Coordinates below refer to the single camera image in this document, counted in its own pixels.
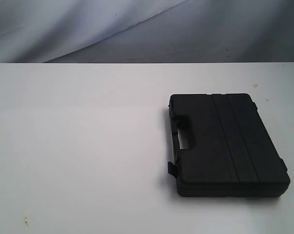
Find grey backdrop cloth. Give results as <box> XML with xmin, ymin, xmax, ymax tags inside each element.
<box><xmin>0</xmin><ymin>0</ymin><xmax>294</xmax><ymax>63</ymax></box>

